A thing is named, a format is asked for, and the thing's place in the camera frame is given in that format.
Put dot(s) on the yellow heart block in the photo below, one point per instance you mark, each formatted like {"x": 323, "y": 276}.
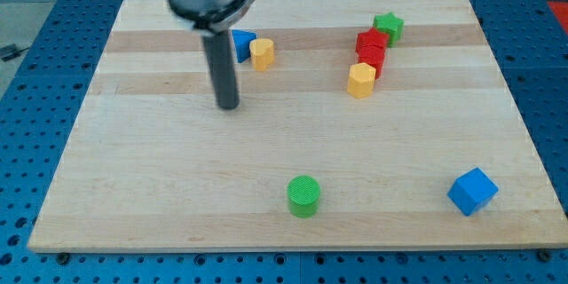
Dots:
{"x": 262, "y": 53}

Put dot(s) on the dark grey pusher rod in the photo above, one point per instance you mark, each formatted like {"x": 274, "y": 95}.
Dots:
{"x": 219, "y": 55}

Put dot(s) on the green cylinder block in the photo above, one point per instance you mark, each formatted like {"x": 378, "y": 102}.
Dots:
{"x": 303, "y": 194}

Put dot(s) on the blue triangle block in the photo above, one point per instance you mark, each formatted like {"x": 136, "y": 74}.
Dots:
{"x": 241, "y": 41}

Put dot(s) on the blue cube block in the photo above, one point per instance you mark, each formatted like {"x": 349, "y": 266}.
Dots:
{"x": 472, "y": 191}

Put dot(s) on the red block under star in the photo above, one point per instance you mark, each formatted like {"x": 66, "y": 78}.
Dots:
{"x": 374, "y": 57}

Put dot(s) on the light wooden board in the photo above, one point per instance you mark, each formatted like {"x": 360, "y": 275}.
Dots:
{"x": 152, "y": 165}

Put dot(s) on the black cable plug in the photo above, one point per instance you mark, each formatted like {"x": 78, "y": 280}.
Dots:
{"x": 11, "y": 51}

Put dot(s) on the green star block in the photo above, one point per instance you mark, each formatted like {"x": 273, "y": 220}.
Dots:
{"x": 390, "y": 24}

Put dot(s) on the yellow hexagon block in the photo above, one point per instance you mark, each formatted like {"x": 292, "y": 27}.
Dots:
{"x": 361, "y": 80}

